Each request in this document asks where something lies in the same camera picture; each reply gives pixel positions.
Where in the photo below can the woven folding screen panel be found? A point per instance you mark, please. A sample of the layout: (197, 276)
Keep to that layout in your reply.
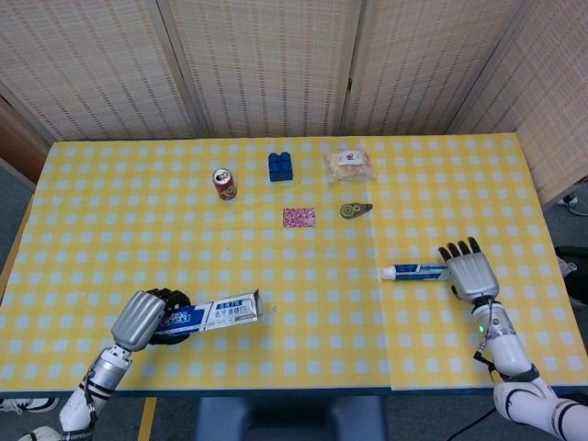
(262, 64)
(92, 64)
(551, 92)
(427, 64)

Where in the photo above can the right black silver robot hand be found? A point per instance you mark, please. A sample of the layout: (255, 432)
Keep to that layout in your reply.
(473, 275)

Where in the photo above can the blue building block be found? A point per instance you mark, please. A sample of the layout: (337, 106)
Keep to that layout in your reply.
(280, 167)

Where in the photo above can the yellow floor tape strip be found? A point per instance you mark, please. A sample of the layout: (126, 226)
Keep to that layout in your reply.
(147, 420)

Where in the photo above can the black white sneaker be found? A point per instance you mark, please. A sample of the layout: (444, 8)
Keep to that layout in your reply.
(27, 405)

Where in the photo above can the red drink can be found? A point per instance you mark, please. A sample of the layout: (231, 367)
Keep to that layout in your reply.
(225, 186)

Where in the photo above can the brown wooden board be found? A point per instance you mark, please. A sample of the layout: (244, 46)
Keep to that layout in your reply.
(18, 142)

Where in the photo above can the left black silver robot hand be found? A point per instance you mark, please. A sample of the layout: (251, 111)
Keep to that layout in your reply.
(135, 319)

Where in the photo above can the blue white toothpaste box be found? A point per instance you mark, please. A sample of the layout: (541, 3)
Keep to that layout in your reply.
(220, 314)

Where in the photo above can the white blue toothpaste tube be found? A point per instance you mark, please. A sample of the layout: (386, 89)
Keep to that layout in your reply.
(413, 272)

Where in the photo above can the grey white sneaker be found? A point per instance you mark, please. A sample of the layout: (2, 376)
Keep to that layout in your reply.
(576, 206)

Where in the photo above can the bagged bread pastry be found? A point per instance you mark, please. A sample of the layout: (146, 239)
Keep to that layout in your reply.
(349, 167)

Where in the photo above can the green correction tape dispenser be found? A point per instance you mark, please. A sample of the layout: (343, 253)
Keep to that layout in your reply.
(351, 210)

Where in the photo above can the yellow white checkered tablecloth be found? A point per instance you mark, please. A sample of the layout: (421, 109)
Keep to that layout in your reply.
(321, 358)

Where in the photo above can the pink patterned card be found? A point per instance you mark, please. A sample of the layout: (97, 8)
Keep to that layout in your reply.
(298, 217)

